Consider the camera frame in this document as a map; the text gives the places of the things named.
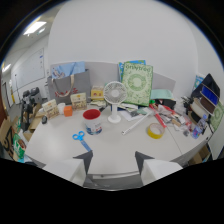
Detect light blue paper bag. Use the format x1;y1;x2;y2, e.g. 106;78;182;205
50;60;87;80

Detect green patterned book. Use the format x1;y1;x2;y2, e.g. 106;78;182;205
121;62;154;107

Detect orange cube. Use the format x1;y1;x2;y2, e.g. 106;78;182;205
63;105;74;118

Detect grey paper gift bag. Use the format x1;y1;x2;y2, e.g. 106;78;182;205
46;69;92;105

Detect red rimmed white cup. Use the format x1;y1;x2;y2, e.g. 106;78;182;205
82;108;103;136

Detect black laptop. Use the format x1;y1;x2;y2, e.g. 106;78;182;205
190;73;221;116

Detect blue book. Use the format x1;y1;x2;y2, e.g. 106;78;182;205
118;59;147;82

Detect red long packet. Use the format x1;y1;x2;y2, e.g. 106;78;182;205
148;103;168;129

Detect blue handled scissors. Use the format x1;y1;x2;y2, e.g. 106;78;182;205
72;130;92;152

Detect white desk fan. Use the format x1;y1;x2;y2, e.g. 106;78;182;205
103;80;128;124

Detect yellow tape roll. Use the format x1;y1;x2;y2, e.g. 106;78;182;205
147;122;166;140

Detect white small cup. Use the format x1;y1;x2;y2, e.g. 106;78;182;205
57;102;66;115

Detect small purple bottle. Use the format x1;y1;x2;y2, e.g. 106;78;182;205
191;123;203;140

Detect grey partition panel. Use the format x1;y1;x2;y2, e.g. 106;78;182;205
49;60;177;101

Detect mint green folder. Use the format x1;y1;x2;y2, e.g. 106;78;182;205
150;88;175;101

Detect whiteboard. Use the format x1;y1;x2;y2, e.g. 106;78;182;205
12;48;46;90

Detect white plastic tube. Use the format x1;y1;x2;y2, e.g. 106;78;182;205
121;112;153;136

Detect yellow red carton box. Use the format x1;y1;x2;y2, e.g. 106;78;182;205
90;85;105;101

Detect small illustrated tan box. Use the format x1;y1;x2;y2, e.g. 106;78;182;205
70;92;88;112
41;98;60;120

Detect ceiling light panel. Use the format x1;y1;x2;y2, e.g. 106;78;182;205
22;20;48;37

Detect brown cardboard box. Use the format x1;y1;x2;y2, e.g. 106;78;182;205
0;115;20;158

